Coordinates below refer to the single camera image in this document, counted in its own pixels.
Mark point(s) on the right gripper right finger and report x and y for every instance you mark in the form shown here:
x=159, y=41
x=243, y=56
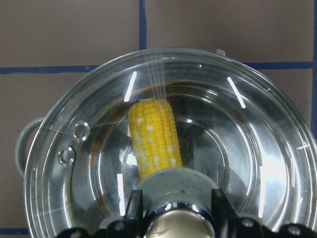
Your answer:
x=221, y=208

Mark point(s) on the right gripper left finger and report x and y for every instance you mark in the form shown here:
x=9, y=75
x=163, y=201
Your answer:
x=134, y=209

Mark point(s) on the glass pot lid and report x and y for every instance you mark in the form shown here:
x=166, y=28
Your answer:
x=171, y=148

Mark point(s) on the yellow corn cob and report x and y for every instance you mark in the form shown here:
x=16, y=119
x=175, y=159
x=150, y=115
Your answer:
x=154, y=136

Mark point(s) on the pale green steel pot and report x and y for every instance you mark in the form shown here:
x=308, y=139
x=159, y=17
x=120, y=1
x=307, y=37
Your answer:
x=168, y=141

